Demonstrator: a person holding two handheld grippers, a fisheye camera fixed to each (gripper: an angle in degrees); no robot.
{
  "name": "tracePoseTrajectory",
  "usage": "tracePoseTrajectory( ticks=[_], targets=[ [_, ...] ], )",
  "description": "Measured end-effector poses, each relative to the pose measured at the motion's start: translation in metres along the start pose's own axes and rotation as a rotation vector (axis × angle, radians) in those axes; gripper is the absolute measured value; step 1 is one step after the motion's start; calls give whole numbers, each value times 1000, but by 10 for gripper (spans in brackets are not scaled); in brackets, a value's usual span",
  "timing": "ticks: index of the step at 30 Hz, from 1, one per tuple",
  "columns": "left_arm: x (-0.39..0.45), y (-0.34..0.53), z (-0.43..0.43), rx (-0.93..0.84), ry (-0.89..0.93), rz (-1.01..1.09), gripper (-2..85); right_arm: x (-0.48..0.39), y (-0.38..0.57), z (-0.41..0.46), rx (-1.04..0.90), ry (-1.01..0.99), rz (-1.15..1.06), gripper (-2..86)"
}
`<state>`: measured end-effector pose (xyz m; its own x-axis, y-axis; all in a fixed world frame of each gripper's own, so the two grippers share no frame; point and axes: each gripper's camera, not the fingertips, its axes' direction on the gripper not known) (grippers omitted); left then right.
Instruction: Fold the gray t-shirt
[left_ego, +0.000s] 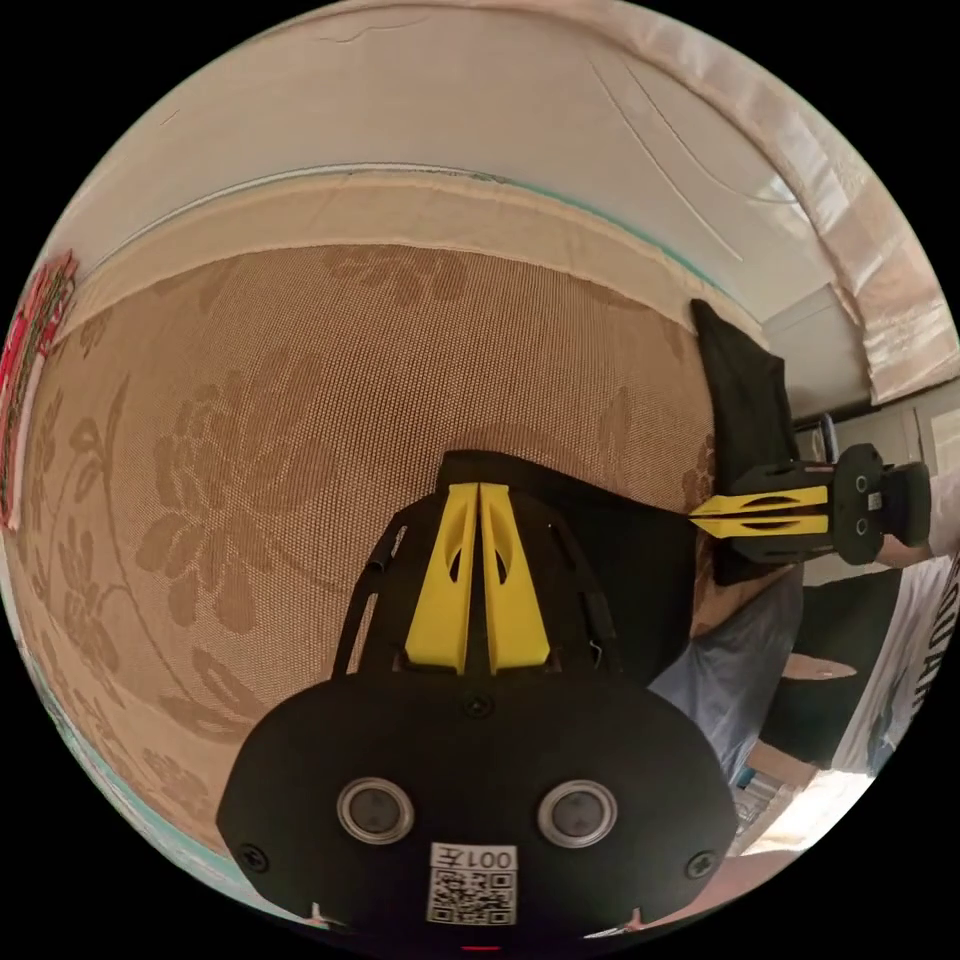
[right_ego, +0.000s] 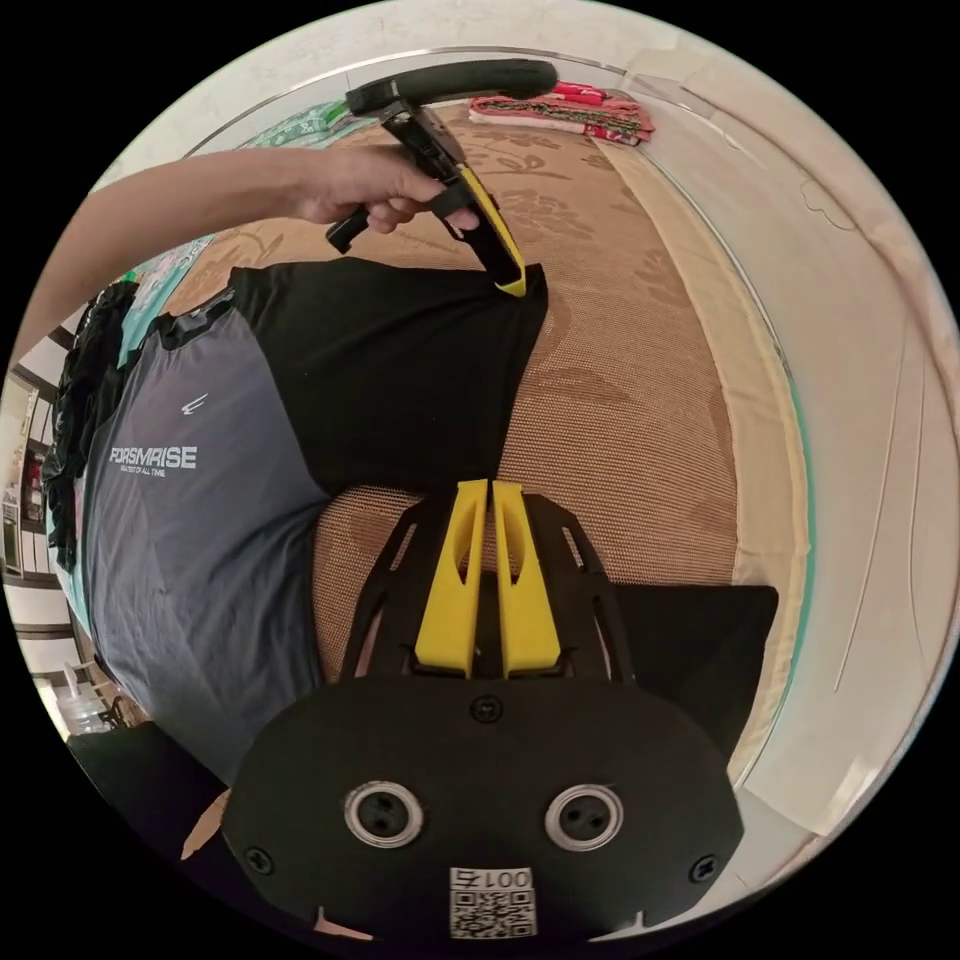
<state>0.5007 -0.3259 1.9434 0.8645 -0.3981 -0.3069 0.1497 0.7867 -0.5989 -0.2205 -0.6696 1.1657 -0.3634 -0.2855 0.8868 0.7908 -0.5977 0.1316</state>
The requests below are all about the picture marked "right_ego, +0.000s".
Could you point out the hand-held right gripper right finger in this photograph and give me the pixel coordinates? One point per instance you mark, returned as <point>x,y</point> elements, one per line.
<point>529,615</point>

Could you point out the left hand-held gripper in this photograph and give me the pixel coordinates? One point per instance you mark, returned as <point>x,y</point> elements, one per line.
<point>431,146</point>

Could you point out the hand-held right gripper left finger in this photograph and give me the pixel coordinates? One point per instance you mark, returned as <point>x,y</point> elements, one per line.
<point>450,600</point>

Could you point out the gray t-shirt with black sleeves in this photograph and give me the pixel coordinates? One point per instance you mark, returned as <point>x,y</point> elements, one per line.
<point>187,562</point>

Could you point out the person's left forearm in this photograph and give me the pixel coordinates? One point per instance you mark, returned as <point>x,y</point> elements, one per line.
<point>187,202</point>

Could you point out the person's left hand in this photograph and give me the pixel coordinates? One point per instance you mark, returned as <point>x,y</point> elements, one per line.
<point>375,187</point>

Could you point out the person's right hand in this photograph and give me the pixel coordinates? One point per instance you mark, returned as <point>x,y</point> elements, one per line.
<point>206,821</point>

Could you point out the pile of clothes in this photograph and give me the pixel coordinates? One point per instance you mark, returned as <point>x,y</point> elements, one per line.
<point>577,112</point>

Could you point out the person's body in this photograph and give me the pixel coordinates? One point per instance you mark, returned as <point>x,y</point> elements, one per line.
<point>127,780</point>

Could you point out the black ruffled garment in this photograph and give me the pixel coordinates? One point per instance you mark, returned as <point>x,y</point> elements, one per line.
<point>82,390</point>

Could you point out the shelf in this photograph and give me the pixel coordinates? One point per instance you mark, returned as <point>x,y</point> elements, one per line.
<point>22,480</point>

